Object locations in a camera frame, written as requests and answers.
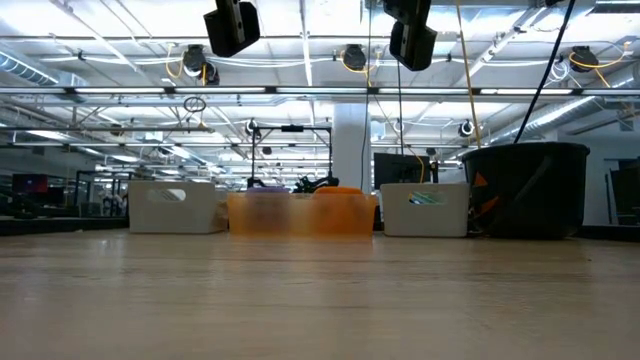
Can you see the orange foam die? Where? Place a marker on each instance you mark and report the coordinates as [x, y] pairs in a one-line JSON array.
[[338, 190]]

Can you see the purple foam die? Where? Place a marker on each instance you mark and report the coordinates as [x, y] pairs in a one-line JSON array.
[[267, 190]]

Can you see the black background robot arm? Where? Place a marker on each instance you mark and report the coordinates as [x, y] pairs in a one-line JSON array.
[[315, 184]]

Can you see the long ceiling light bar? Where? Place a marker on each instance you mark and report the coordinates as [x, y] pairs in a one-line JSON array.
[[310, 90]]

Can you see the white column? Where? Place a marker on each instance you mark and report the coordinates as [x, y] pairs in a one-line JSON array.
[[350, 145]]

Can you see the dark background panel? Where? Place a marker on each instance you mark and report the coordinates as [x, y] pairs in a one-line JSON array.
[[400, 170], [625, 195]]

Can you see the black plastic bucket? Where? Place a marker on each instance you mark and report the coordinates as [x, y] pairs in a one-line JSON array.
[[530, 190]]

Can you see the orange translucent plastic bin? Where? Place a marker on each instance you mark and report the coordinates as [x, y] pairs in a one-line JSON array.
[[300, 215]]

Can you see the dark monitor red screen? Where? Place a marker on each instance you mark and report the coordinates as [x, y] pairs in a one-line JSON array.
[[30, 183]]

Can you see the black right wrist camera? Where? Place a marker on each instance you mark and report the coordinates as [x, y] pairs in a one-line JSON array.
[[412, 47]]

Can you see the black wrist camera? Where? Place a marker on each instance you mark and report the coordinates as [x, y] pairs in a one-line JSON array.
[[232, 27], [412, 47]]

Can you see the black background frame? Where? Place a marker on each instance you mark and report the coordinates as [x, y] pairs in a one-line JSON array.
[[292, 128]]

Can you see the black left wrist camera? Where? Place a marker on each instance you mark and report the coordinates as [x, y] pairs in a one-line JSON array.
[[232, 27]]

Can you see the silver flexible duct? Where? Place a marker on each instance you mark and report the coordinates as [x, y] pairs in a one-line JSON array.
[[590, 102]]

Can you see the silver ceiling air duct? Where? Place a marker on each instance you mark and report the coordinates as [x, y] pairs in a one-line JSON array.
[[30, 72]]

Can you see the black aluminium table frame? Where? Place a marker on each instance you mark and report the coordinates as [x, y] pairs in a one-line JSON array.
[[50, 227]]

